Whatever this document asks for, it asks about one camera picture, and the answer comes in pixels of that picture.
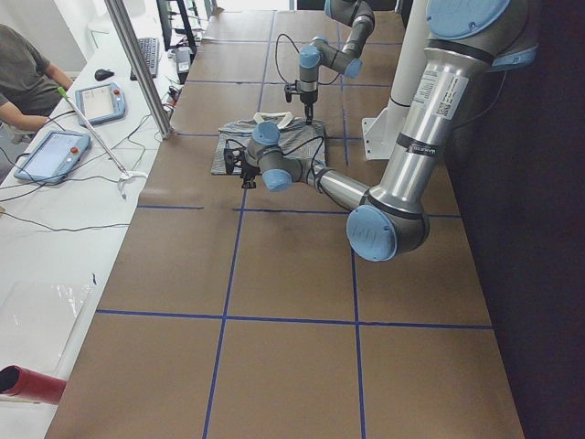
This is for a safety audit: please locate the blue teach pendant near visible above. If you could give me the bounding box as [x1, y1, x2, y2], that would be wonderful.
[14, 131, 90, 184]

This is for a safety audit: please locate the black computer mouse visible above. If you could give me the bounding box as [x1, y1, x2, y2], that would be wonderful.
[94, 69, 114, 81]

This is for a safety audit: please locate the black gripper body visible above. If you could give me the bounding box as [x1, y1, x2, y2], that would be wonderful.
[300, 89, 318, 114]
[240, 158, 261, 181]

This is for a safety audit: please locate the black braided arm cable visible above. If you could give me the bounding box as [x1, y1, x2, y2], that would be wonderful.
[222, 136, 330, 184]
[273, 32, 342, 88]

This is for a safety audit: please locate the blue teach pendant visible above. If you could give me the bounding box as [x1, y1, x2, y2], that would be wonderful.
[75, 82, 126, 125]
[14, 131, 90, 184]

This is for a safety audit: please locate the red cardboard tube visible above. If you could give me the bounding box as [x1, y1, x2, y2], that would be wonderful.
[1, 365, 68, 405]

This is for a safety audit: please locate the white reacher grabber stick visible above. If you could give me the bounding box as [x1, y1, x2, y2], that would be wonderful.
[58, 87, 148, 199]

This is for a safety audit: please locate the blue teach pendant far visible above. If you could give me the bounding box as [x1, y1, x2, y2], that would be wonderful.
[75, 82, 126, 125]

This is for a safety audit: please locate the grey aluminium frame post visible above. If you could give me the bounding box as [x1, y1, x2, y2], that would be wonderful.
[105, 0, 172, 139]

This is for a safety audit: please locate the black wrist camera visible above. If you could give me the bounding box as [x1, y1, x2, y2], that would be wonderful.
[223, 147, 245, 175]
[283, 82, 302, 103]

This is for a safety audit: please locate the black computer keyboard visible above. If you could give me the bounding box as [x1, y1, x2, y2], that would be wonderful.
[138, 37, 160, 78]

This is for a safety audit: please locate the seated person in grey shirt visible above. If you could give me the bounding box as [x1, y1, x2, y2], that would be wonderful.
[1, 25, 73, 133]

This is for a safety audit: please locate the clear plastic bag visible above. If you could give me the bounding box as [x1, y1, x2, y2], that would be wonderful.
[1, 282, 93, 373]

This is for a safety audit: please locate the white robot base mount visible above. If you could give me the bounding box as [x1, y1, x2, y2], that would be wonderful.
[362, 0, 429, 160]

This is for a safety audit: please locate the navy white striped polo shirt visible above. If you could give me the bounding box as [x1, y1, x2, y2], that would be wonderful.
[210, 111, 328, 175]

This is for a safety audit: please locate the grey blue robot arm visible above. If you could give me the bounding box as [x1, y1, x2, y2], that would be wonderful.
[224, 1, 541, 262]
[291, 1, 375, 124]

